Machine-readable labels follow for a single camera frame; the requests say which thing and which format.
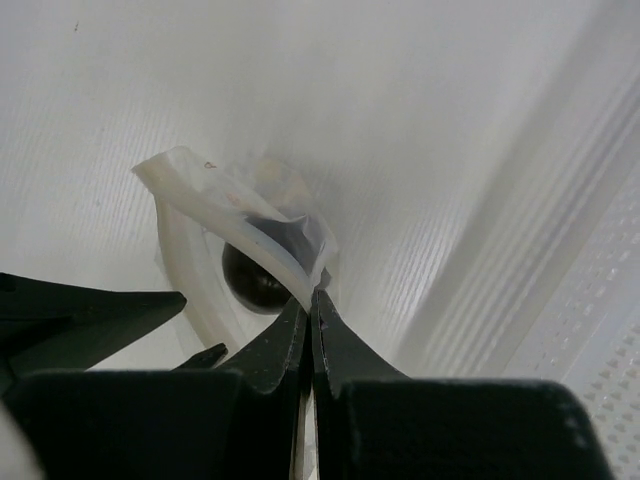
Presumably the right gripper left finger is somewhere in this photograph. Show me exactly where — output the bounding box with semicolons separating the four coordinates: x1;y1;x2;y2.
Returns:
5;302;308;479

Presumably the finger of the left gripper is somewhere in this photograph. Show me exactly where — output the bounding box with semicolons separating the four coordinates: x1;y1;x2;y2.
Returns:
176;343;228;370
1;273;186;375

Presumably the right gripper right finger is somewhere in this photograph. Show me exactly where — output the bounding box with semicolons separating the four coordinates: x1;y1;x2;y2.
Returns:
309;290;613;479

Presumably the black fake food piece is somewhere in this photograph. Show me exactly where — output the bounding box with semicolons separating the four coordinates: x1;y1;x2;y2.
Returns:
221;216;318;315

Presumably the clear zip top bag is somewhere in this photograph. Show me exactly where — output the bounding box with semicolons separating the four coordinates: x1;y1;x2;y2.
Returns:
132;146;339;353

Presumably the translucent white plastic bin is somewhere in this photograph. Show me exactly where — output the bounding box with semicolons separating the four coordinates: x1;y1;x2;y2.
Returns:
394;0;640;480

